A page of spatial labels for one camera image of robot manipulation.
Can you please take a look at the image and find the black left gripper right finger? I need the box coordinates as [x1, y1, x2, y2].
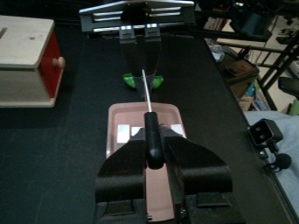
[156, 125, 248, 224]

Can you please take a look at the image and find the wooden box with red drawer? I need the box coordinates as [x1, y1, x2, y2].
[0, 15, 67, 109]

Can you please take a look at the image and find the green toy lettuce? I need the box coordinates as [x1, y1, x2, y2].
[121, 73, 164, 91]

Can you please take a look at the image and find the light blue cloth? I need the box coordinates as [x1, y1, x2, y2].
[243, 109, 299, 224]

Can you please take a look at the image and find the black camera mount with cable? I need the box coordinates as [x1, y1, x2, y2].
[257, 143, 293, 173]

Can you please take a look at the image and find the brown bag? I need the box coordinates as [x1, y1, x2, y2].
[223, 57, 260, 81]

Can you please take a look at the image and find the white cloth sheet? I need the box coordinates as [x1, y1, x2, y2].
[140, 68, 165, 171]

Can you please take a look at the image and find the pink plastic tray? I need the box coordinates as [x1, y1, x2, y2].
[105, 101, 188, 223]

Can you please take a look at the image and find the black table-level camera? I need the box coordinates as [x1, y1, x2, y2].
[247, 117, 285, 148]

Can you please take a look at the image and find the black office chair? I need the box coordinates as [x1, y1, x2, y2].
[276, 76, 299, 102]

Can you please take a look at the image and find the cardboard box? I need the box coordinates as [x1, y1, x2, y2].
[236, 95, 257, 112]

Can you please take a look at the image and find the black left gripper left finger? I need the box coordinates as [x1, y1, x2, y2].
[93, 127, 149, 224]

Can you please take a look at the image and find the blue container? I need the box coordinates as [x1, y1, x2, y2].
[232, 9, 275, 38]

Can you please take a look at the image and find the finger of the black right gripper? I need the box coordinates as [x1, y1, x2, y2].
[117, 25, 145, 98]
[144, 24, 163, 95]

